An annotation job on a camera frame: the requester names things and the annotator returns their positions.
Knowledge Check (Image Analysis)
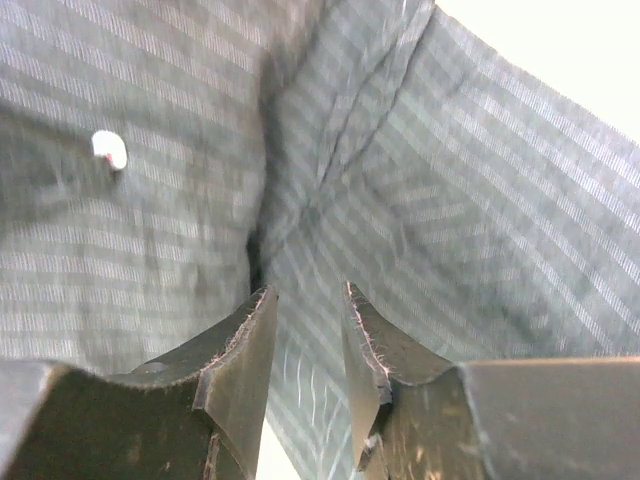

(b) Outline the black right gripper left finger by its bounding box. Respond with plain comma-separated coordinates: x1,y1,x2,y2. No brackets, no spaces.
1,287,278,479

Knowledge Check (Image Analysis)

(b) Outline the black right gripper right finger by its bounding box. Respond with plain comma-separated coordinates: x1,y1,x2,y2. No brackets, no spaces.
342,283,639,480

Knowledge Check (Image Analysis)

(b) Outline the black pinstriped long sleeve shirt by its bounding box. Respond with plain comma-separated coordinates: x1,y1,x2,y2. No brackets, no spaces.
1,1,639,479

